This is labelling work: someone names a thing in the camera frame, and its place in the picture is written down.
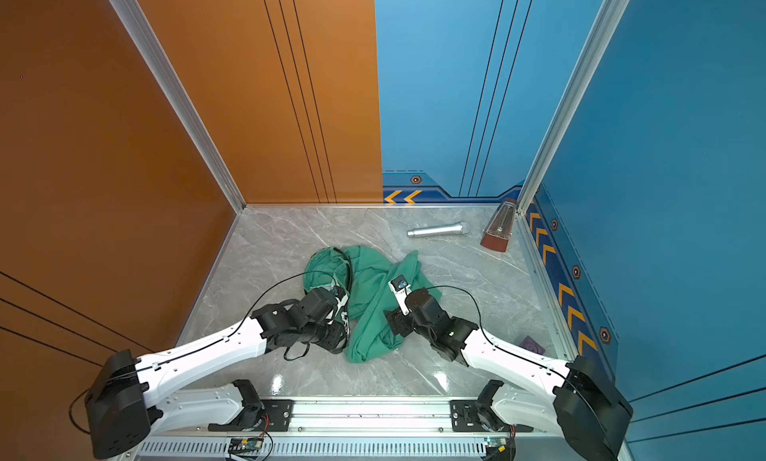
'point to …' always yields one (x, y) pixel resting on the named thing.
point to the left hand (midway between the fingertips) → (343, 329)
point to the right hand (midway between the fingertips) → (396, 304)
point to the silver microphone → (460, 228)
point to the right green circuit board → (501, 443)
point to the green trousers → (364, 274)
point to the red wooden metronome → (501, 228)
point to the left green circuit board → (243, 445)
